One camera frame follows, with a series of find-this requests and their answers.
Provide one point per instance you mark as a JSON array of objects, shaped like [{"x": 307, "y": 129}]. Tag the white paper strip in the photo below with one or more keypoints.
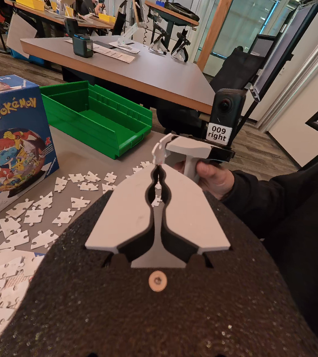
[{"x": 114, "y": 54}]

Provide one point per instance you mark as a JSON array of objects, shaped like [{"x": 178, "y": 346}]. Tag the whiteboard on stand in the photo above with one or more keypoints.
[{"x": 287, "y": 47}]

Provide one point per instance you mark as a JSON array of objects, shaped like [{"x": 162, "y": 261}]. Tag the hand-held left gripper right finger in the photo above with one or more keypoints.
[{"x": 192, "y": 217}]

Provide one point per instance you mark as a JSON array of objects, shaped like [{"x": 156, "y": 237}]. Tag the grey leaning board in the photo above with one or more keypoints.
[{"x": 21, "y": 33}]

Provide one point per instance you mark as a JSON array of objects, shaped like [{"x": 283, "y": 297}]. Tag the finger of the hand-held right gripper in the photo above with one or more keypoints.
[
  {"x": 161, "y": 145},
  {"x": 189, "y": 149}
]

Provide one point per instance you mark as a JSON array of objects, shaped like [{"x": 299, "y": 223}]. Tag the green plastic bin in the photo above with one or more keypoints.
[{"x": 97, "y": 120}]

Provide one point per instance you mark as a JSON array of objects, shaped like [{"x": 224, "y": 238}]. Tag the blue puzzle ball box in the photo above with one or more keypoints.
[{"x": 14, "y": 134}]

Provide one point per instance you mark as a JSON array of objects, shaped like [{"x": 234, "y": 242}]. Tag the black bag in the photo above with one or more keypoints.
[{"x": 181, "y": 11}]

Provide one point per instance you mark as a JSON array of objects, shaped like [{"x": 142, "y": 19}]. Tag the person's right forearm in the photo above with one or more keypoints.
[{"x": 273, "y": 189}]

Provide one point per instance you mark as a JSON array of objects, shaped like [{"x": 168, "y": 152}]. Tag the white phone stand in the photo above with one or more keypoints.
[{"x": 125, "y": 41}]

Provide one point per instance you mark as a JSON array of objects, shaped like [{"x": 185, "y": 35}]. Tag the white puzzle piece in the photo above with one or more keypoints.
[{"x": 156, "y": 161}]

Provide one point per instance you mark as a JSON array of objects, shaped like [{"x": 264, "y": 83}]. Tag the grey desk with wooden edge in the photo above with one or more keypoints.
[{"x": 147, "y": 72}]

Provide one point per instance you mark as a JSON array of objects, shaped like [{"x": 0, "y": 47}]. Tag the wooden office desk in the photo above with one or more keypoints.
[{"x": 170, "y": 16}]

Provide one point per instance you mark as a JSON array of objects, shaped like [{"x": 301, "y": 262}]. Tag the pile of white puzzle pieces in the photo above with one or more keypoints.
[{"x": 33, "y": 214}]

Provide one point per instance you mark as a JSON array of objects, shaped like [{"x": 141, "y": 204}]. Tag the black stanchion pole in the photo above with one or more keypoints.
[{"x": 1, "y": 33}]

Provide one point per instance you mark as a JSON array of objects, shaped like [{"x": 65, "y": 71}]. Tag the black tool on white stand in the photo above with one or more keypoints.
[
  {"x": 181, "y": 46},
  {"x": 159, "y": 39}
]

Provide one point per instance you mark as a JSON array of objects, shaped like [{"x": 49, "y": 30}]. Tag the person's right hand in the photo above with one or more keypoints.
[{"x": 214, "y": 178}]

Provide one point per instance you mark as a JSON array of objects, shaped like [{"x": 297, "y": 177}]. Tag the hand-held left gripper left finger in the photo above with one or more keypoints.
[{"x": 122, "y": 217}]

